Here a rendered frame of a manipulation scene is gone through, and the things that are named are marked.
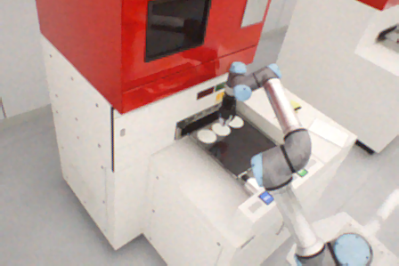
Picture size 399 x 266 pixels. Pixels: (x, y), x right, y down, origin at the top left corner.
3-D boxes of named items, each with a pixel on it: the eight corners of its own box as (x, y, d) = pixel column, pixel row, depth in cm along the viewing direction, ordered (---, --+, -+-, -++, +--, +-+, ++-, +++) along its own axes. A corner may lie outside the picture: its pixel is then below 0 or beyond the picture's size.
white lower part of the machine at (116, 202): (63, 184, 252) (48, 96, 199) (154, 140, 300) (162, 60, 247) (115, 258, 217) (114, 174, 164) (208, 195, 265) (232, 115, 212)
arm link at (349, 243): (375, 262, 132) (377, 262, 120) (340, 273, 135) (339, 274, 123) (360, 230, 137) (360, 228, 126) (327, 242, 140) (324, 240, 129)
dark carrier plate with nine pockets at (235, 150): (190, 133, 182) (190, 133, 182) (233, 111, 202) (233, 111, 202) (236, 176, 165) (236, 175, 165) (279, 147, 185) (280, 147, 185)
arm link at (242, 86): (256, 82, 144) (249, 67, 152) (232, 93, 146) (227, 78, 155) (262, 94, 149) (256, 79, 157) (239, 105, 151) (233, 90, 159)
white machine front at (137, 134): (111, 170, 166) (110, 107, 140) (228, 112, 213) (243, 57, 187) (115, 174, 164) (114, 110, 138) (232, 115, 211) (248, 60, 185)
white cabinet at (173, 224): (141, 239, 229) (148, 157, 176) (239, 174, 285) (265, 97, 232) (206, 323, 197) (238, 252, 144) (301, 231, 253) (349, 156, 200)
